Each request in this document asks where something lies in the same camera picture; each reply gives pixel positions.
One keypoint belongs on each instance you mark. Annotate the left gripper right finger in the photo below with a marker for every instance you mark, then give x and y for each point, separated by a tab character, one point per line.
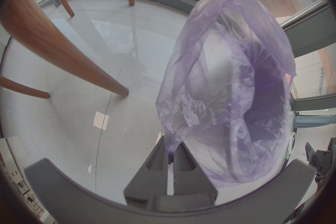
189	183

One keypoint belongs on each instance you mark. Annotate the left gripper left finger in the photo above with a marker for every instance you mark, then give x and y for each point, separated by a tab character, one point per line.
154	181

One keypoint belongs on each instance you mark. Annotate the purple plastic bag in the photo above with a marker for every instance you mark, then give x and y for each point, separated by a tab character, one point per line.
199	86

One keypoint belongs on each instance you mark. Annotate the white chair with wooden legs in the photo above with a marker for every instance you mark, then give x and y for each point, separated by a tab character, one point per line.
65	55

